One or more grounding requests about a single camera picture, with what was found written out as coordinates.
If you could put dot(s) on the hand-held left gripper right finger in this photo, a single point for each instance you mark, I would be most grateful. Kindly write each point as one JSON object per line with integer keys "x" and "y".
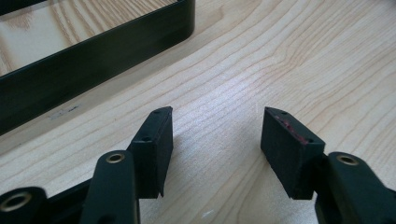
{"x": 289, "y": 155}

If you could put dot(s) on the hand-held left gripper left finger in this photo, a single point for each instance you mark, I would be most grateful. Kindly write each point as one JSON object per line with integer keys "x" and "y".
{"x": 152, "y": 155}

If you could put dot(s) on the black rectangular tray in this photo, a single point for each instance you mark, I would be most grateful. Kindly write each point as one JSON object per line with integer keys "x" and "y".
{"x": 93, "y": 59}

